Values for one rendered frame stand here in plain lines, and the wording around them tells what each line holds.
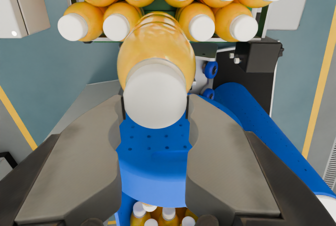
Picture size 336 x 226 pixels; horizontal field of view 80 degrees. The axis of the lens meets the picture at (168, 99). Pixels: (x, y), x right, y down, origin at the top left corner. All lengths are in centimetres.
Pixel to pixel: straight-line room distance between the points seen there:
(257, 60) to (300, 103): 154
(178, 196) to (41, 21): 38
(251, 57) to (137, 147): 31
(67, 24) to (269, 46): 39
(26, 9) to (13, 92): 157
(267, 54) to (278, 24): 17
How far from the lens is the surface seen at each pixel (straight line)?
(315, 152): 248
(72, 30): 37
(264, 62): 51
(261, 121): 109
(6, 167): 232
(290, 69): 181
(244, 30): 37
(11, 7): 40
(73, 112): 131
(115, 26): 35
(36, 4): 46
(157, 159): 34
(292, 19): 67
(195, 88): 57
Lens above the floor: 143
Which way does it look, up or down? 61 degrees down
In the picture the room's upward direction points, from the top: 176 degrees clockwise
